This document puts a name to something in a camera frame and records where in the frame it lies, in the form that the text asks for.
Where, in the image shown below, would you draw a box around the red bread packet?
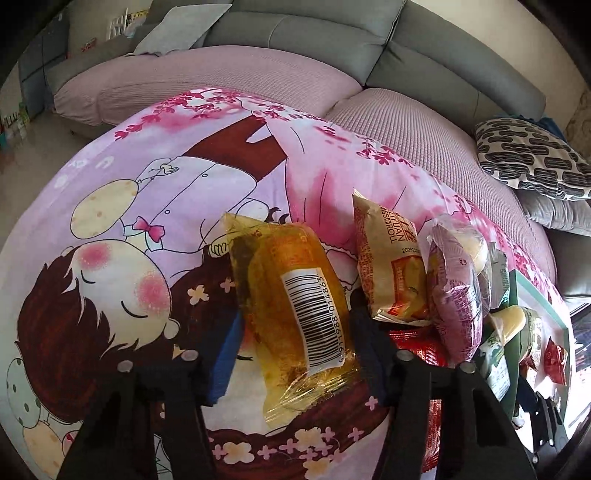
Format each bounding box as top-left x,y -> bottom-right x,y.
542,337 -> 568,386

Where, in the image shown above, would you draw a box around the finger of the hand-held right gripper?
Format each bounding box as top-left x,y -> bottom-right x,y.
513,376 -> 539,418

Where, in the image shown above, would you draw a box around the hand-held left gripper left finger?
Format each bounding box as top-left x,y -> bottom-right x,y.
55,310 -> 246,480

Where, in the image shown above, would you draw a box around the white printed papers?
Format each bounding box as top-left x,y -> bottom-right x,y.
108,9 -> 151,40

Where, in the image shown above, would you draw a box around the clear bun packet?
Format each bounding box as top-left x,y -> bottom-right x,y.
450,222 -> 495,305

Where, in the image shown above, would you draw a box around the teal cardboard box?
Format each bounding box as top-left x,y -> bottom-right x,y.
508,270 -> 575,416

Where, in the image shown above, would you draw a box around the black and white patterned pillow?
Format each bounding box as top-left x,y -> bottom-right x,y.
473,117 -> 591,201

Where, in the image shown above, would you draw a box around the blue cabinet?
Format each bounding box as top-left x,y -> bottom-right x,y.
18,16 -> 70,112

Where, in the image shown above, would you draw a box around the printed cartoon blanket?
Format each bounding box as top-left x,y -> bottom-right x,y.
0,88 -> 573,480

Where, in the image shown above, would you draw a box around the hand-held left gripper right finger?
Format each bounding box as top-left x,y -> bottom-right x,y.
348,292 -> 539,480

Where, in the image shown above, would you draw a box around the green and white packet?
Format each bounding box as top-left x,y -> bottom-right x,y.
478,323 -> 522,407

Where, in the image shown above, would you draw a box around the cream stick snack packet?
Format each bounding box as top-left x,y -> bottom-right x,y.
492,307 -> 527,342

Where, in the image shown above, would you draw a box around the pink sofa seat cover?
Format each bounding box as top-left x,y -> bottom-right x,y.
53,45 -> 363,139
325,88 -> 559,287

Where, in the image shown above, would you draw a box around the colourful floor toys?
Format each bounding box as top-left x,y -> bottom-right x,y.
0,102 -> 31,148

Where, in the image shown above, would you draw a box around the grey sofa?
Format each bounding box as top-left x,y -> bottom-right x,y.
46,0 -> 591,301

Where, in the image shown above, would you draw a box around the light grey cushion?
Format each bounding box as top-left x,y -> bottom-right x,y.
127,4 -> 234,57

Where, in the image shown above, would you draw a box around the pink snack packet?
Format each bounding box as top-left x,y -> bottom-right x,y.
425,222 -> 491,363

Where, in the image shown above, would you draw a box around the grey quilted pillow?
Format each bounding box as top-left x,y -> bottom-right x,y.
519,189 -> 591,232

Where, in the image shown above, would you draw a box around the orange cake packet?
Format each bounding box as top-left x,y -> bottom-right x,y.
224,212 -> 370,428

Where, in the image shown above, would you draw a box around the blue cloth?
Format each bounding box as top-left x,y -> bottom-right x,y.
538,115 -> 566,139

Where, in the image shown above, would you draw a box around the dark red snack packet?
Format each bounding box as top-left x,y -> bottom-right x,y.
388,328 -> 451,472

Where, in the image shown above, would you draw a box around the small dark green packet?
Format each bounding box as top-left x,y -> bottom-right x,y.
487,242 -> 511,310

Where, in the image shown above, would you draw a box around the beige swiss roll packet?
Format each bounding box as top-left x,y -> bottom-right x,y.
352,189 -> 432,326

